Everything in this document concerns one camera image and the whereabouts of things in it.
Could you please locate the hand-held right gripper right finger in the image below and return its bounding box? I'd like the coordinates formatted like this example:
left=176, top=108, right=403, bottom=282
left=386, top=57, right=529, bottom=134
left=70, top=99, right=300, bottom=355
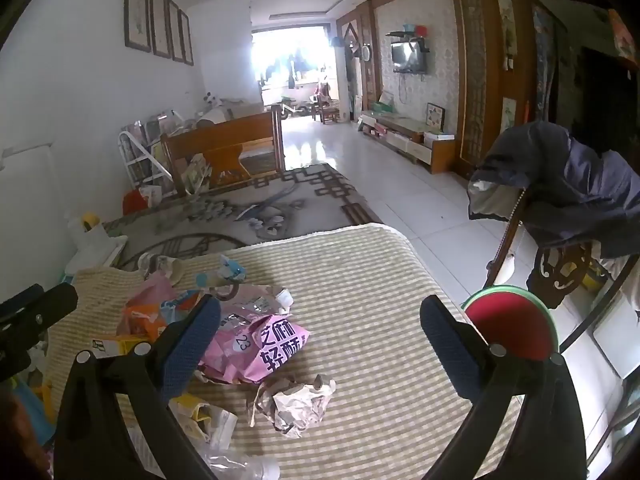
left=420, top=295, right=587, bottom=480

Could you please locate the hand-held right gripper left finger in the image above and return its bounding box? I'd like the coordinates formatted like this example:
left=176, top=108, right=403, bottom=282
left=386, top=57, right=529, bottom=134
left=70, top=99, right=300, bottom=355
left=52, top=294, right=222, bottom=480

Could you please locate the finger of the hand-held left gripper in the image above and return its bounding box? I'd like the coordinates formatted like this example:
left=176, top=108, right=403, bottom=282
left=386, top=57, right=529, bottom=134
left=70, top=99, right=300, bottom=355
left=0, top=284, right=79, bottom=341
left=0, top=331, right=48, bottom=378

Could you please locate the red bin with green rim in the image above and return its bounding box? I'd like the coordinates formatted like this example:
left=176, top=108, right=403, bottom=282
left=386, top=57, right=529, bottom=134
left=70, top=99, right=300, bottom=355
left=460, top=285, right=560, bottom=362

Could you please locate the white paper ball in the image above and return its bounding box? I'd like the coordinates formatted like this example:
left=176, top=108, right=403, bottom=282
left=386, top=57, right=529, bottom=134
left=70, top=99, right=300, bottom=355
left=249, top=374, right=337, bottom=437

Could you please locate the orange snack packet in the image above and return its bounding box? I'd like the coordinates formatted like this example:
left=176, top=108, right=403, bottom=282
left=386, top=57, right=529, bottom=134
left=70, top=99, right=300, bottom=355
left=116, top=304, right=172, bottom=342

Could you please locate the teal plastic toy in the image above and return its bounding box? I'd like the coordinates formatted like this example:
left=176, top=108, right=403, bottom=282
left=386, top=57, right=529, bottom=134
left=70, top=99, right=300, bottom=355
left=0, top=377, right=56, bottom=453

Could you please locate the white plastic container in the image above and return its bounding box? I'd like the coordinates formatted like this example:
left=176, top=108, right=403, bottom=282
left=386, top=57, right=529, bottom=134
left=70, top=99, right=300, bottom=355
left=66, top=212, right=127, bottom=269

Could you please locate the silver foil packet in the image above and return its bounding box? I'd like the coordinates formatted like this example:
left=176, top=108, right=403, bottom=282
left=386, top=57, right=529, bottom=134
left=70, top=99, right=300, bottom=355
left=220, top=285, right=294, bottom=322

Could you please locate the yellow white flattened box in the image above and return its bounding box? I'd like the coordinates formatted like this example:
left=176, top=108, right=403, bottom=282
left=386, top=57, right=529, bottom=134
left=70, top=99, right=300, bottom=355
left=92, top=337, right=239, bottom=449

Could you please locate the bright pink snack packet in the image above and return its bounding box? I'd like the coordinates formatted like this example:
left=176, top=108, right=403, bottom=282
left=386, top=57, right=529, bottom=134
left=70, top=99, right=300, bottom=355
left=200, top=310, right=312, bottom=387

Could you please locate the crumpled white tissue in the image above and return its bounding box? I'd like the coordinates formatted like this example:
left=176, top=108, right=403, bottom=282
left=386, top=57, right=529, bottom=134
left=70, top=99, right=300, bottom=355
left=139, top=254, right=194, bottom=282

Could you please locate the beige striped table mat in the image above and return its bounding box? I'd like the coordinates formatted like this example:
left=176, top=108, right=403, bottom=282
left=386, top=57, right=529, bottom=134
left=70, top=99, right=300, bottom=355
left=42, top=222, right=526, bottom=480

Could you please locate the clear plastic bottle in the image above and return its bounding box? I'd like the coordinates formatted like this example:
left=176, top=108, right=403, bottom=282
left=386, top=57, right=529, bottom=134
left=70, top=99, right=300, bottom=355
left=199, top=446, right=282, bottom=480

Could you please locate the dark carved wooden chair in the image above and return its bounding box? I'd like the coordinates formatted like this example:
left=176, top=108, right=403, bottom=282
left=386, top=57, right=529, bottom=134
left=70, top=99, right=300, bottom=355
left=486, top=185, right=640, bottom=357

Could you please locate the red plastic object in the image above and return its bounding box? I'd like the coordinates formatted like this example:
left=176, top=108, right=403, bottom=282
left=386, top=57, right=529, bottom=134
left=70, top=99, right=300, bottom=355
left=122, top=187, right=152, bottom=217

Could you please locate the white magazine rack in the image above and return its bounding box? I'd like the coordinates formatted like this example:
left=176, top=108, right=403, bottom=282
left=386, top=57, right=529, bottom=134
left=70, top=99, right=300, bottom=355
left=117, top=110, right=176, bottom=192

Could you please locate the blue jacket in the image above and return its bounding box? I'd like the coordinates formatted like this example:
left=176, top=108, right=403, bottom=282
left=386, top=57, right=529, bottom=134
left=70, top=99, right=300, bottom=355
left=467, top=121, right=640, bottom=262

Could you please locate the light brown wooden chair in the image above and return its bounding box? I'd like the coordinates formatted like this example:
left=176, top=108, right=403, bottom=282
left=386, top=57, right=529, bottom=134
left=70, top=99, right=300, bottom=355
left=160, top=106, right=287, bottom=197

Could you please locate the wooden television cabinet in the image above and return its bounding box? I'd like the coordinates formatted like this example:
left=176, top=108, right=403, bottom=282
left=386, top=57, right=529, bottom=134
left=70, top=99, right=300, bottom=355
left=356, top=109, right=457, bottom=175

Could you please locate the framed colourful puzzle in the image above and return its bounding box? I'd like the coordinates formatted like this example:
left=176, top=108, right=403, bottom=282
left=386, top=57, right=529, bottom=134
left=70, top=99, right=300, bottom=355
left=425, top=102, right=447, bottom=134

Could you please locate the white child bicycle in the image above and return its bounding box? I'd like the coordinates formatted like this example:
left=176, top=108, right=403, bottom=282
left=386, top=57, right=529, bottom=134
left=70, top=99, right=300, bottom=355
left=272, top=100, right=307, bottom=122

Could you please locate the orange hanging bag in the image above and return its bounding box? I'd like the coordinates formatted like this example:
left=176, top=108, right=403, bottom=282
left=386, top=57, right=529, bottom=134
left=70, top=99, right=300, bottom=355
left=607, top=7, right=640, bottom=63

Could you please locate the wall television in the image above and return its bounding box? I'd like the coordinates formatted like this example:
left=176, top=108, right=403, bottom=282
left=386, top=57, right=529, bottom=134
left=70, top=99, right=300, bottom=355
left=391, top=40, right=428, bottom=76

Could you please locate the framed wall picture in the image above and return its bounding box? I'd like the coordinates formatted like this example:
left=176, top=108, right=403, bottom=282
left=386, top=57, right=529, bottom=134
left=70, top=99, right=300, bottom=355
left=166, top=0, right=184, bottom=64
left=149, top=0, right=171, bottom=59
left=178, top=10, right=195, bottom=67
left=124, top=0, right=152, bottom=54

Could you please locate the wall shelf with coloured items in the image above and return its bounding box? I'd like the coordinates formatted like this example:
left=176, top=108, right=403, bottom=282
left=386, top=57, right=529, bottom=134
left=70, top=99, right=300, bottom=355
left=385, top=22, right=432, bottom=55

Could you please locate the long wall scroll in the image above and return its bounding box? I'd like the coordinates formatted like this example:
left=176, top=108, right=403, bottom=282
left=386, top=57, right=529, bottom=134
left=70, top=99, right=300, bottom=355
left=496, top=0, right=519, bottom=69

